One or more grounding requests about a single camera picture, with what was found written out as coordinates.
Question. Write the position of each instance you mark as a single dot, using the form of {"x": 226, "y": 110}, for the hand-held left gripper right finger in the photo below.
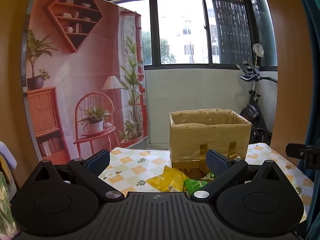
{"x": 216, "y": 163}

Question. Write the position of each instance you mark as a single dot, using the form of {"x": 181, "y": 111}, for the printed room backdrop cloth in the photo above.
{"x": 87, "y": 67}

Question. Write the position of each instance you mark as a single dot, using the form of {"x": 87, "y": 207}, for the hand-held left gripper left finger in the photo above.
{"x": 98, "y": 162}

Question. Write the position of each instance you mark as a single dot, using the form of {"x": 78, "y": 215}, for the cardboard box with plastic liner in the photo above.
{"x": 200, "y": 135}

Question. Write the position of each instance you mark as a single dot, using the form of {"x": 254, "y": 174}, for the curved wooden panel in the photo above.
{"x": 12, "y": 80}
{"x": 287, "y": 80}

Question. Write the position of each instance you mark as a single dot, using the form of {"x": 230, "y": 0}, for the large yellow snack packet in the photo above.
{"x": 170, "y": 177}

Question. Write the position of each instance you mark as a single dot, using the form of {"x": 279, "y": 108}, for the black exercise bike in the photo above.
{"x": 250, "y": 112}

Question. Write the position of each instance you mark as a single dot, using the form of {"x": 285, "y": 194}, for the green floral cloth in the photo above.
{"x": 6, "y": 205}

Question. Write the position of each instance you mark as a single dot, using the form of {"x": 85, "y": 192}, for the dark framed window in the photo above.
{"x": 180, "y": 30}

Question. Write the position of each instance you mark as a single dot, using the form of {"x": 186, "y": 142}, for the pale cloth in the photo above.
{"x": 6, "y": 157}

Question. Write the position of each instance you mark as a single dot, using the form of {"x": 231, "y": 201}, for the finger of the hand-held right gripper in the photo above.
{"x": 295, "y": 150}

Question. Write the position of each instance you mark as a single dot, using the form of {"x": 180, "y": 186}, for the green snack packet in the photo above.
{"x": 195, "y": 183}

